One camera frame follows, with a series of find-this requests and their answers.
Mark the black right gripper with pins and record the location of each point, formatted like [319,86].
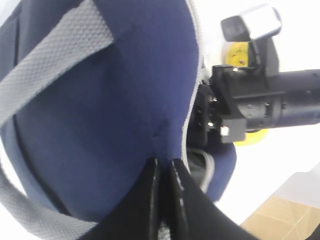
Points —
[233,102]

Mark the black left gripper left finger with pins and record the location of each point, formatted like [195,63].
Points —
[136,217]

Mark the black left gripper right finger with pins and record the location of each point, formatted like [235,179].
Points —
[194,216]

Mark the navy blue insulated lunch bag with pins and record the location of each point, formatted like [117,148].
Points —
[89,91]

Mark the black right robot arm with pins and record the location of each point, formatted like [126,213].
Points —
[298,95]

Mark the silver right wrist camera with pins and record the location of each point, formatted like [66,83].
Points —
[255,23]

